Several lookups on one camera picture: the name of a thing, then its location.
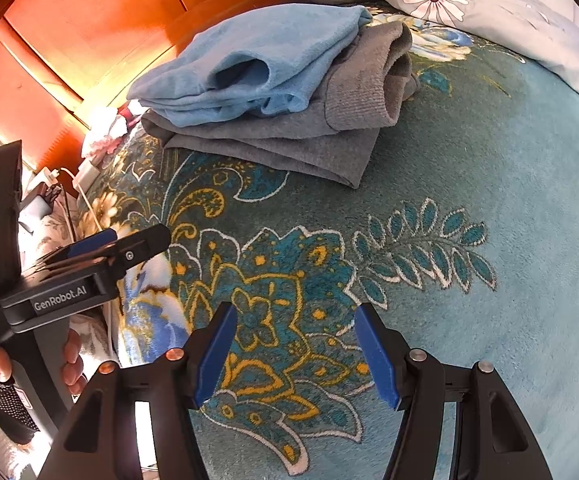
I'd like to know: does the light blue long-sleeved shirt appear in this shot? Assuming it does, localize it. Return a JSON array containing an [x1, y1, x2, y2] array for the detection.
[[126, 4, 374, 128]]

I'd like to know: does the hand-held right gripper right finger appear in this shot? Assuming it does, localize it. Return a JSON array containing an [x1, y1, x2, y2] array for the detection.
[[353, 302, 555, 480]]

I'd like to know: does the white charger with cable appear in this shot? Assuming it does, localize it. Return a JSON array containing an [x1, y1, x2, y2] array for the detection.
[[44, 159, 104, 233]]

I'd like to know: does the person's left hand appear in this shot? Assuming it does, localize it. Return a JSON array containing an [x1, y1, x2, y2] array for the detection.
[[0, 328, 90, 397]]

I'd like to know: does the grey knit sweater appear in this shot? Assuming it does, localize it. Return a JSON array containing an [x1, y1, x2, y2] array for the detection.
[[142, 20, 423, 190]]

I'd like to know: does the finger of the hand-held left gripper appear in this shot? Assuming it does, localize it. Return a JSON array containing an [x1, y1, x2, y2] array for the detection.
[[109, 223, 172, 277], [39, 228, 118, 268]]

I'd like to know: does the pink white cloth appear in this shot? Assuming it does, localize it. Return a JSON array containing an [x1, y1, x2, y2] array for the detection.
[[80, 104, 137, 160]]

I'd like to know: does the black power adapter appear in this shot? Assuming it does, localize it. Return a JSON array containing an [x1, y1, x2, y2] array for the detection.
[[33, 184, 66, 217]]

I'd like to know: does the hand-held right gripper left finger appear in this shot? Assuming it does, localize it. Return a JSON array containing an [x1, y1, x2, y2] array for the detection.
[[36, 301, 240, 480]]

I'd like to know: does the daisy print grey-blue quilt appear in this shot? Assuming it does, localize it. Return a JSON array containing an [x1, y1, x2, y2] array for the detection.
[[353, 0, 579, 121]]

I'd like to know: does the orange wooden headboard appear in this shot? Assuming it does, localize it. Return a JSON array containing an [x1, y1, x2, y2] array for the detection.
[[0, 0, 305, 171]]

